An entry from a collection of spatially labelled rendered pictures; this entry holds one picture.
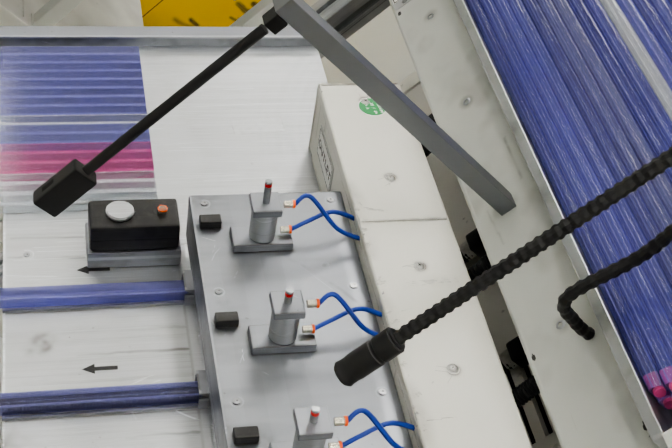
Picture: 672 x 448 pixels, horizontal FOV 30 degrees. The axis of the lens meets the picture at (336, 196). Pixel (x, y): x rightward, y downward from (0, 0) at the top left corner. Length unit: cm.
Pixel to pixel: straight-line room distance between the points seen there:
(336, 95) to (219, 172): 13
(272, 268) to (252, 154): 22
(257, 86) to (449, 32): 23
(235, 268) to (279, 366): 11
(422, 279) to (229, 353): 17
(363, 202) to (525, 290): 18
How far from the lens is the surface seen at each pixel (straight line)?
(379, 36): 383
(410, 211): 107
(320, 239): 105
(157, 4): 430
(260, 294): 100
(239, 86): 130
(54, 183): 93
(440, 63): 117
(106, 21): 252
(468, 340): 97
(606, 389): 90
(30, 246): 112
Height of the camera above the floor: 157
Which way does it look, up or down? 19 degrees down
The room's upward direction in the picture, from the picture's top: 54 degrees clockwise
